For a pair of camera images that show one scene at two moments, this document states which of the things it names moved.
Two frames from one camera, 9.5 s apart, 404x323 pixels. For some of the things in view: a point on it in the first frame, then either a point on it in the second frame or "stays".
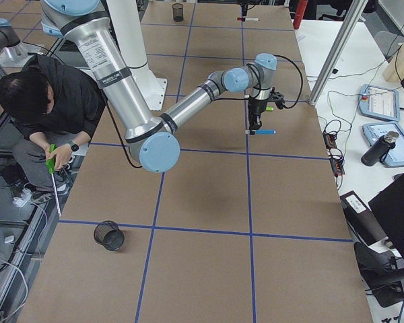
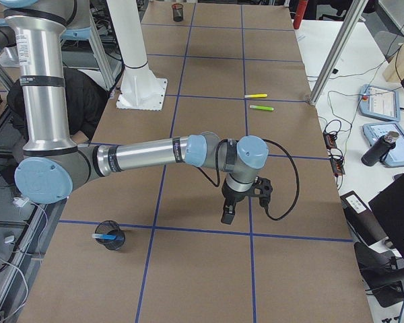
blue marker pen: (261, 131) -> (104, 236)
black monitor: (396, 210) stays
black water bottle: (380, 149) stays
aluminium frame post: (355, 11) stays
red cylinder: (300, 11) stays
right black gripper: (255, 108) -> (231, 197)
